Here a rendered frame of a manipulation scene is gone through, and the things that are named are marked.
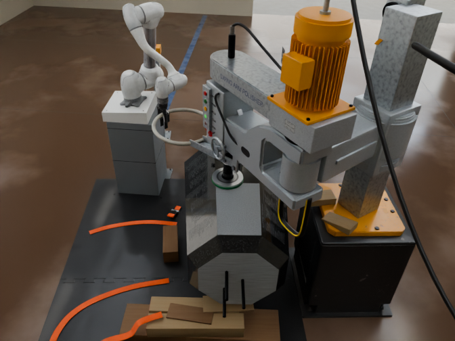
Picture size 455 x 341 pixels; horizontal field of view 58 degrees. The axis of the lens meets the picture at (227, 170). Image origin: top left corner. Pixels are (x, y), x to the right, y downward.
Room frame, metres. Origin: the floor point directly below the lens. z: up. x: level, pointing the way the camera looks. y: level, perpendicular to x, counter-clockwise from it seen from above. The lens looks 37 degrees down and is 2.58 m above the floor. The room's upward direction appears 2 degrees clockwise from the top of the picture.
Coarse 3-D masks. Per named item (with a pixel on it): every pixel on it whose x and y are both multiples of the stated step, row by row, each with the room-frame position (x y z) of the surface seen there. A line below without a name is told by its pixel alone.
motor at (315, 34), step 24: (312, 24) 1.57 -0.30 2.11; (336, 24) 1.57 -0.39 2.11; (312, 48) 1.58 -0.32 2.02; (336, 48) 1.57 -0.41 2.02; (288, 72) 1.56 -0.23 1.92; (312, 72) 1.53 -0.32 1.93; (336, 72) 1.57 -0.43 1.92; (288, 96) 1.62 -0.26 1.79; (312, 96) 1.57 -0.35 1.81; (336, 96) 1.59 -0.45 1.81; (312, 120) 1.49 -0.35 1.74
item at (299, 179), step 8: (288, 160) 1.61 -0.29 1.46; (320, 160) 1.63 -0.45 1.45; (280, 168) 1.68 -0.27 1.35; (288, 168) 1.60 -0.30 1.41; (296, 168) 1.58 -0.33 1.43; (304, 168) 1.57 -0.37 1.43; (312, 168) 1.58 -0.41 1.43; (280, 176) 1.65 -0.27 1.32; (288, 176) 1.60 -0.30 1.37; (296, 176) 1.58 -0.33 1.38; (304, 176) 1.57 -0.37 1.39; (312, 176) 1.59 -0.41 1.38; (280, 184) 1.64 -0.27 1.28; (288, 184) 1.59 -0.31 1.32; (296, 184) 1.58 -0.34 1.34; (304, 184) 1.57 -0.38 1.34; (312, 184) 1.59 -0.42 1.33; (296, 192) 1.58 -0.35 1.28; (304, 192) 1.58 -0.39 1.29
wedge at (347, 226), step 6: (324, 216) 1.94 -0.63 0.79; (330, 216) 1.94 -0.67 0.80; (336, 216) 1.94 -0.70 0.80; (342, 216) 1.93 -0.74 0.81; (330, 222) 1.88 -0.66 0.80; (336, 222) 1.87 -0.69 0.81; (342, 222) 1.87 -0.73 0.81; (348, 222) 1.86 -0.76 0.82; (354, 222) 1.86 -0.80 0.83; (336, 228) 1.84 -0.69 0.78; (342, 228) 1.82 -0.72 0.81; (348, 228) 1.80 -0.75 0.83; (354, 228) 1.83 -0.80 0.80; (348, 234) 1.79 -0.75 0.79
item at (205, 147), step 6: (204, 138) 2.58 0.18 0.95; (192, 144) 2.51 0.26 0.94; (198, 144) 2.43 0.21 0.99; (204, 144) 2.52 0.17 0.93; (210, 144) 2.51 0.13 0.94; (204, 150) 2.36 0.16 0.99; (210, 150) 2.30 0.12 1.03; (228, 162) 2.10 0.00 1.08; (234, 168) 1.99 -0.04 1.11; (240, 168) 1.99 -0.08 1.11
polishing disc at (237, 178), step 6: (222, 168) 2.30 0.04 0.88; (216, 174) 2.24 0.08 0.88; (234, 174) 2.25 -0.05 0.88; (240, 174) 2.25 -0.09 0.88; (216, 180) 2.17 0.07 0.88; (222, 180) 2.17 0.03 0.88; (228, 180) 2.18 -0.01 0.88; (234, 180) 2.18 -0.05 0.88; (240, 180) 2.18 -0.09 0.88; (222, 186) 2.12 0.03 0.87; (228, 186) 2.11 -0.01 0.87; (234, 186) 2.13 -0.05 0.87
